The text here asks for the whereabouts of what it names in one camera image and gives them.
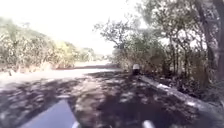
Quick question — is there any wood of leafy trees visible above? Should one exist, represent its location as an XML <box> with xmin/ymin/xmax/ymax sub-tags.
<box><xmin>93</xmin><ymin>0</ymin><xmax>224</xmax><ymax>101</ymax></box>

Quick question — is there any pale dirt road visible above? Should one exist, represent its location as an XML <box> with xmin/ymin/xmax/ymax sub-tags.
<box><xmin>0</xmin><ymin>60</ymin><xmax>224</xmax><ymax>128</ymax></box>

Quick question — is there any row of dry bushes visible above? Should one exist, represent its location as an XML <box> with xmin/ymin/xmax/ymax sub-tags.
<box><xmin>0</xmin><ymin>16</ymin><xmax>98</xmax><ymax>73</ymax></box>

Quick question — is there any short white-topped post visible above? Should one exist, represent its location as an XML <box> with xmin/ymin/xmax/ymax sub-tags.
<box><xmin>131</xmin><ymin>63</ymin><xmax>141</xmax><ymax>76</ymax></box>

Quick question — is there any grey stone kerb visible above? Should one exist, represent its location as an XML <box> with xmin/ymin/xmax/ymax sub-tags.
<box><xmin>138</xmin><ymin>74</ymin><xmax>224</xmax><ymax>122</ymax></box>

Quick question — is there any thick dark tree trunk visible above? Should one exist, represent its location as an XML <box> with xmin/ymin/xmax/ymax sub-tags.
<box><xmin>194</xmin><ymin>0</ymin><xmax>224</xmax><ymax>83</ymax></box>

